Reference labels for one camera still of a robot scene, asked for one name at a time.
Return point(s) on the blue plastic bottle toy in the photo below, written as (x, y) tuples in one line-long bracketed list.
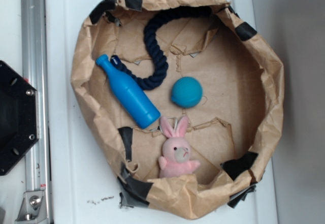
[(129, 94)]

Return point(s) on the teal rubber ball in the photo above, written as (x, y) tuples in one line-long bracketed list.
[(186, 92)]

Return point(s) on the pink plush bunny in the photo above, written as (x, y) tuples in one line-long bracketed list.
[(176, 150)]

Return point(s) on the brown paper bag bin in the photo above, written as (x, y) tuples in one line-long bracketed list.
[(233, 130)]

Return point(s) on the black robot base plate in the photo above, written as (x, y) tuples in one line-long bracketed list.
[(19, 131)]

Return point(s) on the metal corner bracket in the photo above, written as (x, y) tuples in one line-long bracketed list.
[(33, 208)]

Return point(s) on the aluminium extrusion rail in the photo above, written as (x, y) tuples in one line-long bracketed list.
[(34, 63)]

